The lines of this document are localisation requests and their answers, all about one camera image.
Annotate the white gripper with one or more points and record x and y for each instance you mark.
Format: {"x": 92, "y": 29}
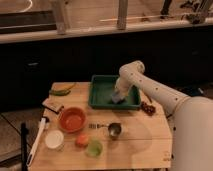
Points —
{"x": 121, "y": 87}

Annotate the metal measuring cup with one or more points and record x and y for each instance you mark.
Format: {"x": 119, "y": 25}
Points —
{"x": 114, "y": 129}

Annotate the small brown box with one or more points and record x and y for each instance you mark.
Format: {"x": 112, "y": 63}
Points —
{"x": 52, "y": 105}

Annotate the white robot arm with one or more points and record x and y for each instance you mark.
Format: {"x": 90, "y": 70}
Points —
{"x": 192, "y": 147}

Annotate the orange bowl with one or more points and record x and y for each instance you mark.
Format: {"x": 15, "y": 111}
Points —
{"x": 72, "y": 119}

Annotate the green lime toy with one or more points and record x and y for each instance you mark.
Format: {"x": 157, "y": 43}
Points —
{"x": 94, "y": 148}

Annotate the white handled brush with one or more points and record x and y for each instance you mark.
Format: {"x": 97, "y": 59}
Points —
{"x": 42, "y": 126}

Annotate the green plastic tray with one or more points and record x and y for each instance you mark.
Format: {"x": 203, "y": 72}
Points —
{"x": 101, "y": 89}

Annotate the dark red grapes toy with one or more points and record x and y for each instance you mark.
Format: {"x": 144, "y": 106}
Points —
{"x": 148, "y": 109}

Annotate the black vertical bar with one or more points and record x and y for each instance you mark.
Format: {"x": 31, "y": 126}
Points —
{"x": 24, "y": 132}

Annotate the orange tomato toy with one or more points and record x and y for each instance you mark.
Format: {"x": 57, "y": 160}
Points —
{"x": 82, "y": 140}

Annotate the white round container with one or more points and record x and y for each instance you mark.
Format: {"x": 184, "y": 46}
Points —
{"x": 54, "y": 140}

